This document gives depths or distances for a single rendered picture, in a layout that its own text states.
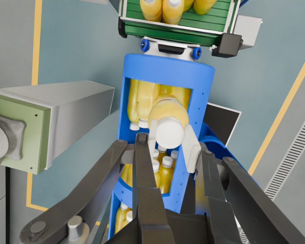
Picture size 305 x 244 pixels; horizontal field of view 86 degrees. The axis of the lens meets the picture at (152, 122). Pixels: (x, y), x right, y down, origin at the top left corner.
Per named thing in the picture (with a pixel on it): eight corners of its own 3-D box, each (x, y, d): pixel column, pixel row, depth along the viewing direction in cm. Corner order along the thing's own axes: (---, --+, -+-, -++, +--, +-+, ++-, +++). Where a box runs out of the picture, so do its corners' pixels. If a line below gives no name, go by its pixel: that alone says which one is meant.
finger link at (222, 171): (203, 163, 14) (237, 169, 14) (193, 140, 19) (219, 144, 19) (199, 177, 14) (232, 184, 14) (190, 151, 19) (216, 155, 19)
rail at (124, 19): (122, 21, 62) (120, 19, 59) (122, 19, 62) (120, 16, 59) (226, 37, 62) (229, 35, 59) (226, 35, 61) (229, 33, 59)
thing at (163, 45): (157, 53, 67) (156, 48, 55) (158, 46, 66) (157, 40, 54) (181, 56, 67) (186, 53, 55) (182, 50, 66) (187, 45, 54)
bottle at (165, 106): (151, 119, 42) (143, 151, 24) (153, 92, 40) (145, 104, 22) (179, 121, 42) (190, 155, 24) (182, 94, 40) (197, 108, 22)
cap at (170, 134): (154, 142, 24) (154, 146, 22) (156, 116, 23) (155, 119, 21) (181, 144, 24) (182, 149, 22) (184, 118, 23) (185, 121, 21)
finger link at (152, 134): (151, 166, 16) (144, 165, 16) (154, 138, 23) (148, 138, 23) (156, 139, 15) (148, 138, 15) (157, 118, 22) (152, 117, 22)
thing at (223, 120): (147, 209, 206) (146, 219, 192) (185, 94, 162) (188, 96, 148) (187, 220, 207) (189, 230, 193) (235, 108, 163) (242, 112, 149)
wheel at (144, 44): (144, 51, 61) (148, 52, 62) (146, 38, 60) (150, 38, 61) (138, 51, 65) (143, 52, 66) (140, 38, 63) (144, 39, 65)
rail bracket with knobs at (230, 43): (205, 55, 69) (212, 52, 59) (209, 37, 66) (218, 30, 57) (228, 59, 68) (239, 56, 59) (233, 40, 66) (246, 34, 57)
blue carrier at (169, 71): (114, 223, 91) (96, 288, 64) (132, 58, 65) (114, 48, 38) (165, 231, 91) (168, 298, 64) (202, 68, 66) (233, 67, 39)
